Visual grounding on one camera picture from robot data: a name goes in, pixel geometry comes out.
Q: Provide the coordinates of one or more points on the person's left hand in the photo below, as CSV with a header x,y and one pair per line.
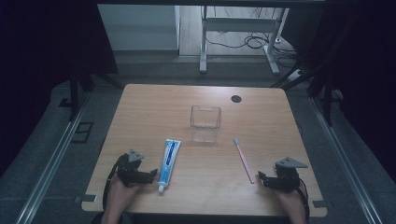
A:
x,y
120,194

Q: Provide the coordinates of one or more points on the black metal stand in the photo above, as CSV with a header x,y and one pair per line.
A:
x,y
327,102
73,99

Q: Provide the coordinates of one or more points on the person's right hand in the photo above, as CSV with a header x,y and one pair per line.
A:
x,y
292,202

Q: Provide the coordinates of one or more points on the pink toothbrush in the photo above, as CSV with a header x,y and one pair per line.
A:
x,y
244,161

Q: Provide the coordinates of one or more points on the dark curtain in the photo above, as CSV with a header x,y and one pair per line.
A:
x,y
367,62
37,46

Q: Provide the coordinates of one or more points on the blue and white toothpaste tube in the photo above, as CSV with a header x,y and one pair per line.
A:
x,y
169,158

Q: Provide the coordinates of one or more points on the clear plastic container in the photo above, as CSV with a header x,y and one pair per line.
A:
x,y
205,125

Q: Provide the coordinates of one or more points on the black round table grommet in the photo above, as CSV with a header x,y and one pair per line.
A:
x,y
236,99

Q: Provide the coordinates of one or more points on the light grey panel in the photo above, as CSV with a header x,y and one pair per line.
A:
x,y
138,28

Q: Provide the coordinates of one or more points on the white metal desk frame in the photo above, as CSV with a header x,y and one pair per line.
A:
x,y
239,25

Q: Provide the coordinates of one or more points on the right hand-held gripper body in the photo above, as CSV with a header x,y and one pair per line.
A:
x,y
287,177

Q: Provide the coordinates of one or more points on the black floor socket frame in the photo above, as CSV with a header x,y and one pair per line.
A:
x,y
82,123

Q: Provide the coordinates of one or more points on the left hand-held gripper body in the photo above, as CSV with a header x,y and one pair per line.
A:
x,y
130,171

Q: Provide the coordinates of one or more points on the white power strip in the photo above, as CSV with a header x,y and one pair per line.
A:
x,y
295,74

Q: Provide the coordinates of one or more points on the aluminium floor rail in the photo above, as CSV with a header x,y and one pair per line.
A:
x,y
345,161
46,180

